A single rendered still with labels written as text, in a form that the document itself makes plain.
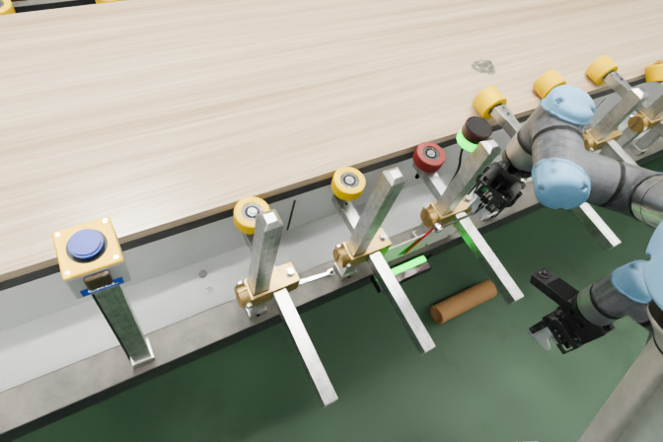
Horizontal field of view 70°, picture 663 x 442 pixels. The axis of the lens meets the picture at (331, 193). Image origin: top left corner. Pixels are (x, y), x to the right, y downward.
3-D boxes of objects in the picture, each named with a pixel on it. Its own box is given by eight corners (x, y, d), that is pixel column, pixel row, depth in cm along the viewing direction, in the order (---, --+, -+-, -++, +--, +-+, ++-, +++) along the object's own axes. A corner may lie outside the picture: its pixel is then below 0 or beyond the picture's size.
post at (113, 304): (155, 359, 102) (119, 276, 65) (131, 369, 100) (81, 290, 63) (149, 340, 104) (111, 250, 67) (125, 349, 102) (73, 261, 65)
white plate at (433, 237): (452, 235, 135) (468, 218, 127) (377, 267, 125) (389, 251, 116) (451, 234, 135) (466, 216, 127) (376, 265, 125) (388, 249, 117)
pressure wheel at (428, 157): (435, 184, 132) (452, 159, 122) (412, 192, 129) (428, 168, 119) (420, 162, 135) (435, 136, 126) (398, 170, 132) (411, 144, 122)
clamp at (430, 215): (468, 215, 125) (476, 204, 121) (427, 231, 120) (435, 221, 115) (456, 198, 127) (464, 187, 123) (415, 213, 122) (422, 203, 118)
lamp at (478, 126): (455, 189, 117) (497, 133, 99) (437, 196, 114) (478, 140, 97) (442, 172, 119) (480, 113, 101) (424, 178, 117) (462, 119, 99)
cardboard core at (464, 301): (499, 292, 200) (445, 321, 188) (490, 299, 207) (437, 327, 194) (488, 276, 203) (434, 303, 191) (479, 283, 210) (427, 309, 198)
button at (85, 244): (109, 256, 60) (106, 250, 58) (74, 266, 58) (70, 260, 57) (101, 230, 61) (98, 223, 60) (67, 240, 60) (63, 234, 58)
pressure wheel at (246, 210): (270, 226, 114) (275, 201, 105) (259, 255, 109) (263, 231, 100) (239, 216, 114) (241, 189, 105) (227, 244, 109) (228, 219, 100)
